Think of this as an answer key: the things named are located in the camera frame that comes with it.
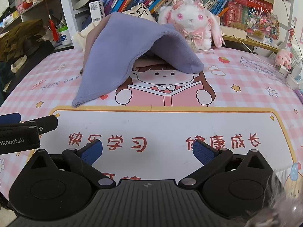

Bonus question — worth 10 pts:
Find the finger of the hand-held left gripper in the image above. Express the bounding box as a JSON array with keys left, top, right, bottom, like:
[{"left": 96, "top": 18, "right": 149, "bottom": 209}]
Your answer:
[
  {"left": 0, "top": 113, "right": 22, "bottom": 125},
  {"left": 19, "top": 116, "right": 59, "bottom": 133}
]

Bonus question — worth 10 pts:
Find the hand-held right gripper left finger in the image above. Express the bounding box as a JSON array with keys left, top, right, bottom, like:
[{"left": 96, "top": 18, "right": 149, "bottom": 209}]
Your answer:
[{"left": 31, "top": 139, "right": 116, "bottom": 188}]

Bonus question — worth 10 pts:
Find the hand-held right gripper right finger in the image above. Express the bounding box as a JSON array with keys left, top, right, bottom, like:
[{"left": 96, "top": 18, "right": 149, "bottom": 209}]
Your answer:
[{"left": 178, "top": 139, "right": 273, "bottom": 188}]

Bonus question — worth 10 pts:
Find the purple and brown sweater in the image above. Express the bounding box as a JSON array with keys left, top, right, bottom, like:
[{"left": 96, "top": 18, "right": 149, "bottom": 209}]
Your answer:
[{"left": 72, "top": 12, "right": 205, "bottom": 109}]

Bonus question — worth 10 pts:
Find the dark green garment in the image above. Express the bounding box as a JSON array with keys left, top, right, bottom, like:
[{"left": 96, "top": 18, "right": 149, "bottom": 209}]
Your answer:
[{"left": 0, "top": 60, "right": 17, "bottom": 100}]

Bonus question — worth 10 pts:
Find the pink checked cartoon desk mat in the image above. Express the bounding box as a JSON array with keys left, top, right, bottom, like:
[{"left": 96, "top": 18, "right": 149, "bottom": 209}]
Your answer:
[{"left": 0, "top": 44, "right": 303, "bottom": 205}]

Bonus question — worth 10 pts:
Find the beige wristwatch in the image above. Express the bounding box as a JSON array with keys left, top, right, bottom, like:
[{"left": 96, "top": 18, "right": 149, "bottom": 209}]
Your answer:
[{"left": 10, "top": 54, "right": 28, "bottom": 73}]

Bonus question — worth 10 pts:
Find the black bag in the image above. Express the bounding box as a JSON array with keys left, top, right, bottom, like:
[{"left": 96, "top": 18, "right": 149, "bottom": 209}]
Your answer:
[{"left": 5, "top": 38, "right": 55, "bottom": 95}]

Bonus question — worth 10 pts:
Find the olive green garment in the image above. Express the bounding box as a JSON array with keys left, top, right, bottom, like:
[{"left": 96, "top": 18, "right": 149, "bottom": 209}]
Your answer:
[{"left": 0, "top": 19, "right": 46, "bottom": 62}]

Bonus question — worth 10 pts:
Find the white pen cup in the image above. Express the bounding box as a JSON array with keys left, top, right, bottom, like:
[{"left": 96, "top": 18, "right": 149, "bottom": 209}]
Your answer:
[{"left": 58, "top": 26, "right": 73, "bottom": 47}]

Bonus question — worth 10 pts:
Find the furry grey sleeve cuff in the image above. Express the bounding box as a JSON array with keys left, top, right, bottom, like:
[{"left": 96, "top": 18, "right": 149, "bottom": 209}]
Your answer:
[{"left": 244, "top": 168, "right": 303, "bottom": 227}]

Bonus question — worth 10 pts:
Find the red tassel ornament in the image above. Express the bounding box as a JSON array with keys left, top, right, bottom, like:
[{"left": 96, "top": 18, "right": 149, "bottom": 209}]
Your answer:
[{"left": 47, "top": 2, "right": 60, "bottom": 42}]

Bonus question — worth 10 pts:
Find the wooden side shelf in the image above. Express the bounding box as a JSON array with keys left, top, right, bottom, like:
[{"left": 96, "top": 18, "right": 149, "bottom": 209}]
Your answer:
[{"left": 0, "top": 0, "right": 59, "bottom": 33}]

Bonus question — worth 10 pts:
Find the white power strip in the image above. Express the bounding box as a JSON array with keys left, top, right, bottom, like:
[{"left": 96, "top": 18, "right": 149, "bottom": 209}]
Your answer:
[{"left": 277, "top": 63, "right": 303, "bottom": 91}]

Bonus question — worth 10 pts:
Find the white bookshelf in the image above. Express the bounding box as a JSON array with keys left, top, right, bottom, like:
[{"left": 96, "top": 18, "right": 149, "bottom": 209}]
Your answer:
[{"left": 57, "top": 0, "right": 114, "bottom": 49}]

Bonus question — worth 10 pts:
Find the wooden bookshelf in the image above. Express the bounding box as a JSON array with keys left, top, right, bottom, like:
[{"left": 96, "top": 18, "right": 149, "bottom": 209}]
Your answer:
[{"left": 199, "top": 0, "right": 293, "bottom": 52}]

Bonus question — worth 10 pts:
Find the white product box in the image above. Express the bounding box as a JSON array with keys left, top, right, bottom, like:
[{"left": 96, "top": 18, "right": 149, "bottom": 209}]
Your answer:
[{"left": 89, "top": 0, "right": 105, "bottom": 21}]

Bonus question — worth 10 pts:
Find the pink pig plush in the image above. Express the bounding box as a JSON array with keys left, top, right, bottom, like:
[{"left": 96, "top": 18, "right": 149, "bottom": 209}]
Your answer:
[{"left": 275, "top": 49, "right": 294, "bottom": 70}]

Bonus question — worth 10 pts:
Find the thick white book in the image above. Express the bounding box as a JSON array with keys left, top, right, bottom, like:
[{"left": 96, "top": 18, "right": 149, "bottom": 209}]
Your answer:
[{"left": 221, "top": 25, "right": 248, "bottom": 40}]

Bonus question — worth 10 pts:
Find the pink white bunny plush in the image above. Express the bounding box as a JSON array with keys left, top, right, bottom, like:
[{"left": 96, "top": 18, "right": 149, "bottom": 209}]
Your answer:
[{"left": 157, "top": 0, "right": 224, "bottom": 51}]

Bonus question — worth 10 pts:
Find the colourful bead ornament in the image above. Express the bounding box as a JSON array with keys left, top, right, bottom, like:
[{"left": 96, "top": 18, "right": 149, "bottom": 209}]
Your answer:
[{"left": 245, "top": 9, "right": 280, "bottom": 43}]

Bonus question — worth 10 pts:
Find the cream canvas tote bag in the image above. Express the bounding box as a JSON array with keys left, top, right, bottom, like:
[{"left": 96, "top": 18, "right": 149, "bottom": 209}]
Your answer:
[{"left": 72, "top": 3, "right": 158, "bottom": 52}]

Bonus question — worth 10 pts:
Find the stack of red books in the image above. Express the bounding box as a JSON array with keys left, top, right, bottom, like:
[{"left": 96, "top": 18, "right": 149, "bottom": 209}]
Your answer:
[{"left": 222, "top": 0, "right": 274, "bottom": 28}]

